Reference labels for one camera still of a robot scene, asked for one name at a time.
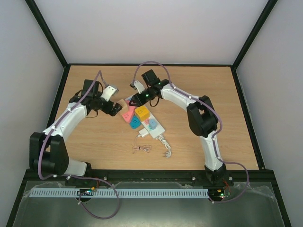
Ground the yellow cube socket adapter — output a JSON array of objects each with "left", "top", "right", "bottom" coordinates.
[{"left": 134, "top": 105, "right": 150, "bottom": 122}]

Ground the pink triangular socket adapter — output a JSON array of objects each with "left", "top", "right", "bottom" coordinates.
[{"left": 122, "top": 100, "right": 136, "bottom": 123}]

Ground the blue socket adapter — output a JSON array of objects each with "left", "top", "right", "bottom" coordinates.
[{"left": 129, "top": 116, "right": 141, "bottom": 129}]

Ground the white power strip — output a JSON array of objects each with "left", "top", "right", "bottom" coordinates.
[{"left": 122, "top": 97, "right": 165, "bottom": 139}]

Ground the beige cube socket adapter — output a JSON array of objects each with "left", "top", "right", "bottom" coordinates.
[{"left": 118, "top": 99, "right": 128, "bottom": 115}]

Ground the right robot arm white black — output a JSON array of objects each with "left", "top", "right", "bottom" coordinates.
[{"left": 130, "top": 70, "right": 226, "bottom": 185}]

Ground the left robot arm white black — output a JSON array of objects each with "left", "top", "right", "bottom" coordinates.
[{"left": 29, "top": 79, "right": 122, "bottom": 180}]

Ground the light blue small plug adapter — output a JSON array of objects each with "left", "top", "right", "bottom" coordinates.
[{"left": 149, "top": 119, "right": 158, "bottom": 130}]

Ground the white USB charger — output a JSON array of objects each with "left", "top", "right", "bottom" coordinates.
[{"left": 138, "top": 128, "right": 149, "bottom": 138}]

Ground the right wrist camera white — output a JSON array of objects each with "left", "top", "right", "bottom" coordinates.
[{"left": 130, "top": 80, "right": 145, "bottom": 94}]

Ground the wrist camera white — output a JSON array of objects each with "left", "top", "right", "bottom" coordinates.
[
  {"left": 101, "top": 85, "right": 119, "bottom": 102},
  {"left": 130, "top": 80, "right": 145, "bottom": 94}
]

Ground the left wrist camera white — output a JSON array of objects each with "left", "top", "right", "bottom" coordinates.
[{"left": 101, "top": 85, "right": 119, "bottom": 102}]

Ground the pink USB cable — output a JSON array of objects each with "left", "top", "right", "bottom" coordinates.
[{"left": 132, "top": 134, "right": 152, "bottom": 155}]

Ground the white power strip cord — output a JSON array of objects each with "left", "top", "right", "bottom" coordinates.
[{"left": 157, "top": 134, "right": 172, "bottom": 159}]

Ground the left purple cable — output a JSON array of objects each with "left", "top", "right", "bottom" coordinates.
[{"left": 37, "top": 70, "right": 121, "bottom": 218}]

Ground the light blue slotted cable duct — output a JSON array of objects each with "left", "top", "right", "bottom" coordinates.
[{"left": 29, "top": 188, "right": 209, "bottom": 199}]

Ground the black frame rail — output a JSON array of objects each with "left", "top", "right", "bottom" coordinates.
[{"left": 23, "top": 169, "right": 276, "bottom": 187}]

